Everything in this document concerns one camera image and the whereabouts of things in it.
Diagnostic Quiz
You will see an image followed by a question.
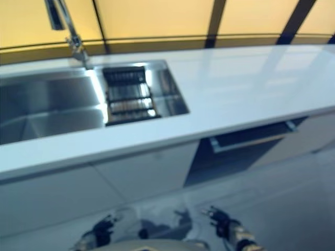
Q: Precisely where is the chrome kitchen faucet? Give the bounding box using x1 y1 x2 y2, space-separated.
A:
43 0 94 70

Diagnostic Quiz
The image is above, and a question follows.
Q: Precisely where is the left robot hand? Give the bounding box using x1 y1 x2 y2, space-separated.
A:
93 213 124 245

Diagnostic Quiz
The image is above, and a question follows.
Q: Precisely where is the black window frame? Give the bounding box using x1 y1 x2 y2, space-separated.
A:
0 0 335 66

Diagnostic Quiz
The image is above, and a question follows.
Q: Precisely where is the open dishwasher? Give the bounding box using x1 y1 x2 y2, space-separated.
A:
183 116 309 188

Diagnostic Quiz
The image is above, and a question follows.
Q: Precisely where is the white cabinet door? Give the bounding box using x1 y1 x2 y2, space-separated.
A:
90 141 201 202
0 162 126 238

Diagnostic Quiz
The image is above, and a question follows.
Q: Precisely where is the stainless steel sink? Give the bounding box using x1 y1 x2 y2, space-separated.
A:
0 59 191 146

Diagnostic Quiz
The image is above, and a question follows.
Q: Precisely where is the black sink dish rack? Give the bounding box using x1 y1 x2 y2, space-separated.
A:
102 65 162 127

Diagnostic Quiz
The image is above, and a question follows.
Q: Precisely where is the beige robot torso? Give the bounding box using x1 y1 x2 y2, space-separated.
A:
91 238 210 251

